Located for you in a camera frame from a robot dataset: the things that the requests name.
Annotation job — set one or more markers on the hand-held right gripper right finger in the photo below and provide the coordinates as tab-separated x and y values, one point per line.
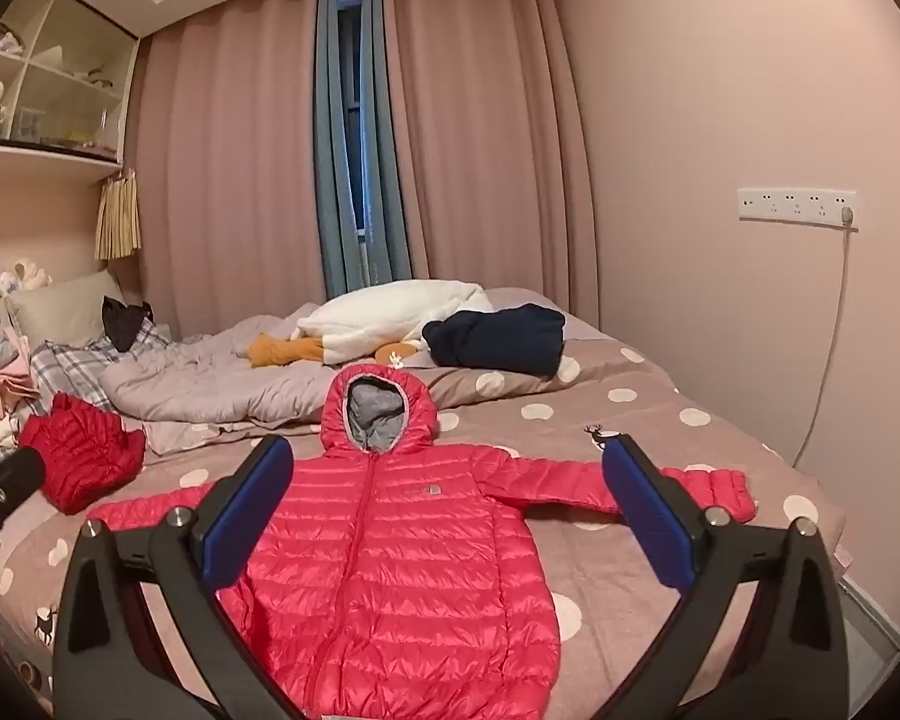
649	514

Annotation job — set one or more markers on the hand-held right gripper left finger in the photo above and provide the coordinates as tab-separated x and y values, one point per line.
247	517

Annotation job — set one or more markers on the pink-red hooded down jacket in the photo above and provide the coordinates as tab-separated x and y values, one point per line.
405	540

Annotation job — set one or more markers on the dark red down jacket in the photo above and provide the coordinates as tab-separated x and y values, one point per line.
82	450

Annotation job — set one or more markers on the plaid pillow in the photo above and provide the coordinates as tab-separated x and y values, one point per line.
67	371

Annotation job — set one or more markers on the grey quilt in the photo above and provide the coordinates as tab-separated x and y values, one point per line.
195	382

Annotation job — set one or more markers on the black garment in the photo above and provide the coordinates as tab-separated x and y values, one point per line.
124	322

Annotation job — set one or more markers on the white plush toys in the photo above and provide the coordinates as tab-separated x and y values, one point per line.
0	281

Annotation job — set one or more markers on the navy fleece garment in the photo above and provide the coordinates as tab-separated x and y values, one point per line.
495	341

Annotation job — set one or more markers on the white goose plush toy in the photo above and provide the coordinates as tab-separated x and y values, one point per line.
390	315

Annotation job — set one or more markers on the beige hanging fringe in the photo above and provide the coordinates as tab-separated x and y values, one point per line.
116	217

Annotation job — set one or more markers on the white shelf unit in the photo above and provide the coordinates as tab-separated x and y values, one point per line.
52	154

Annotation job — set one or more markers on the pink curtain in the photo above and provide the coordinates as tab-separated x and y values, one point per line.
487	150
232	165

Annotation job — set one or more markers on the blue-grey sheer curtain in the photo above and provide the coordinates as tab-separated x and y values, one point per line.
382	187
328	165

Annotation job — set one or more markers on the white plug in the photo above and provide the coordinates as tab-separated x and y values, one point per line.
848	216

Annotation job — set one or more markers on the window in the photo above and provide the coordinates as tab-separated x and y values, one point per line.
352	127

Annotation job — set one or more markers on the white wall socket strip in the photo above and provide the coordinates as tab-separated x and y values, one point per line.
787	205

